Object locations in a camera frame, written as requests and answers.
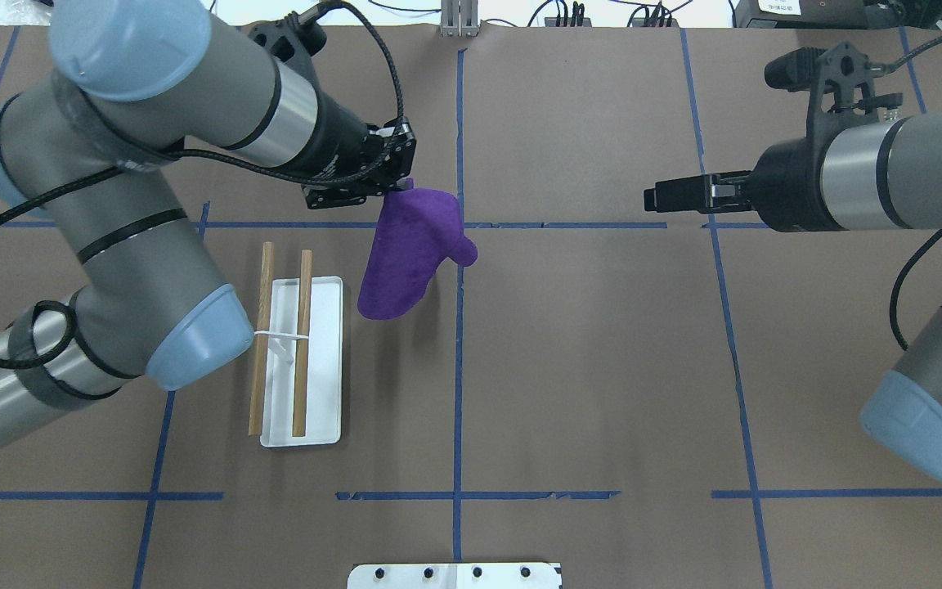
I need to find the white towel rack base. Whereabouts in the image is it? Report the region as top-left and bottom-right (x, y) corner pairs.
(259, 277), (344, 448)

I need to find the wooden rack dowel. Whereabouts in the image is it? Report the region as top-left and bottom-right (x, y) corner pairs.
(291, 250), (314, 438)
(248, 241), (276, 437)

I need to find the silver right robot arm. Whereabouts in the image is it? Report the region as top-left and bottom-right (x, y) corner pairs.
(643, 112), (942, 483)

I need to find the wooden rack dowel far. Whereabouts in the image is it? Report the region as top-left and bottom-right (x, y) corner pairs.
(248, 241), (276, 437)

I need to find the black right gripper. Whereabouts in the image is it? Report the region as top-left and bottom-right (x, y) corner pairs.
(644, 138), (835, 232)

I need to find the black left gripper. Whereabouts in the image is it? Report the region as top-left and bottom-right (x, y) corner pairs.
(300, 93), (416, 211)

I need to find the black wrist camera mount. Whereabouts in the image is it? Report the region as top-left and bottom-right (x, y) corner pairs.
(764, 42), (904, 139)

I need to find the purple towel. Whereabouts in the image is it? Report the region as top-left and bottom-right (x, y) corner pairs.
(357, 179), (478, 321)

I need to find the wooden rack dowel near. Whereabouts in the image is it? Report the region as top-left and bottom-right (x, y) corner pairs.
(291, 250), (314, 438)

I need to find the white camera mast pedestal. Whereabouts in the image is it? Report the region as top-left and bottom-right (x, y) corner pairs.
(345, 561), (563, 588)

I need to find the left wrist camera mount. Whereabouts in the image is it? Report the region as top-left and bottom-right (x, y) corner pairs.
(248, 10), (328, 85)

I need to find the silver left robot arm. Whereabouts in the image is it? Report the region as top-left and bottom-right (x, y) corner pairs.
(0, 1), (415, 448)

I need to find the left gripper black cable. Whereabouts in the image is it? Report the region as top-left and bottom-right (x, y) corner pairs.
(0, 0), (406, 371)

